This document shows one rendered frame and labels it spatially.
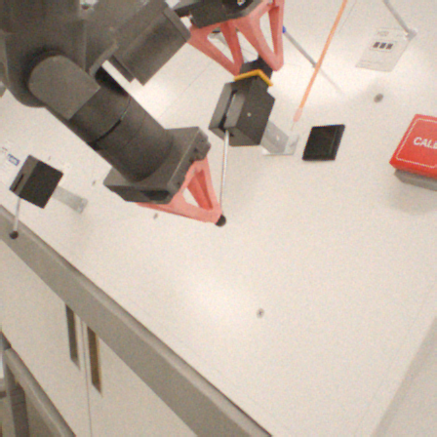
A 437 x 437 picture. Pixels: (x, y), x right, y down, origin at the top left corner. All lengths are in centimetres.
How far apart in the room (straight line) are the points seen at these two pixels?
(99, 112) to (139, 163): 6
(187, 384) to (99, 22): 36
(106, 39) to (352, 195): 27
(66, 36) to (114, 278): 43
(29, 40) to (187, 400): 39
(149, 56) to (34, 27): 11
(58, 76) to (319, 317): 30
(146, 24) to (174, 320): 33
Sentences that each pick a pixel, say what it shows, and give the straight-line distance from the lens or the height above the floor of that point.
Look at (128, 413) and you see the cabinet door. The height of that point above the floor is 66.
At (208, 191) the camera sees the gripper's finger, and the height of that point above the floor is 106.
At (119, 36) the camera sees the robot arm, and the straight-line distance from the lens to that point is 47.
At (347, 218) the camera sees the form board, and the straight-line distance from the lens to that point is 57.
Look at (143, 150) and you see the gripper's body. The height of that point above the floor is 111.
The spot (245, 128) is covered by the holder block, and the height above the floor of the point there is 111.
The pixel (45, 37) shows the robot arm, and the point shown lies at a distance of 41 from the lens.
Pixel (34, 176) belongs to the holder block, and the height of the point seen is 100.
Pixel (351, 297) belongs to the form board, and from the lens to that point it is 53.
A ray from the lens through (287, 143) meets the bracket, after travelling 66.
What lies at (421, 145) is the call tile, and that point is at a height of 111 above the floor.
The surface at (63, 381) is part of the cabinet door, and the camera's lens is 119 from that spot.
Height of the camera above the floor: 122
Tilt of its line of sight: 20 degrees down
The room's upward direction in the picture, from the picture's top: straight up
